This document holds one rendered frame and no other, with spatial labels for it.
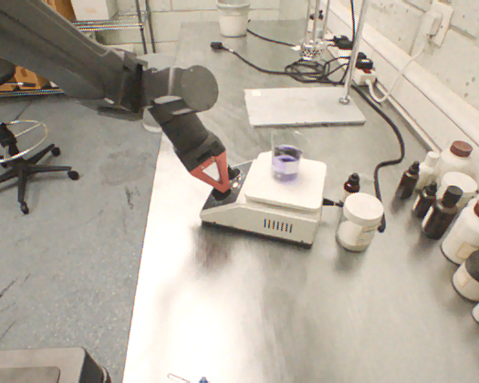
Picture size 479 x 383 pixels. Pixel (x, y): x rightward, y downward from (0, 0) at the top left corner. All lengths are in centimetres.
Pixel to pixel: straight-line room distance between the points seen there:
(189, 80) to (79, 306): 119
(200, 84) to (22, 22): 21
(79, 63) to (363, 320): 47
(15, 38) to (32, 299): 136
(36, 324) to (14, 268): 33
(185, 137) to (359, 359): 38
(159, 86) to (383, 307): 43
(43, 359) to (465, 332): 89
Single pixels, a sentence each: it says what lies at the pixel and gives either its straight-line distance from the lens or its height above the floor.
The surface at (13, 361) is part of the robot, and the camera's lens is 104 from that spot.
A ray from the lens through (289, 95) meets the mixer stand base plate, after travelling 99.
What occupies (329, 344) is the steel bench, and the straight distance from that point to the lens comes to 49.
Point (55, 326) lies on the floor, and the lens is 148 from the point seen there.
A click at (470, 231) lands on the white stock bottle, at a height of 82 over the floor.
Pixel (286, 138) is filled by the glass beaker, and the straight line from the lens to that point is 54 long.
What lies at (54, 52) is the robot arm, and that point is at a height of 109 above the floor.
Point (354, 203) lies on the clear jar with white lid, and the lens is 54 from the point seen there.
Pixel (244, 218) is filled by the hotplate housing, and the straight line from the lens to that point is 54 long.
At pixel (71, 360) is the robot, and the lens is 97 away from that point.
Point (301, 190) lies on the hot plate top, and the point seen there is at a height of 84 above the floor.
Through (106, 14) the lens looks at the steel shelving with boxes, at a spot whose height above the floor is 61.
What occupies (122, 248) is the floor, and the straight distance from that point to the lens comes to 160.
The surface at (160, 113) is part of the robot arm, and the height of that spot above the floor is 96.
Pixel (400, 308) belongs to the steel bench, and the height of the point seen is 75.
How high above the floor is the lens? 119
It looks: 42 degrees down
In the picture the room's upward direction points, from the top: straight up
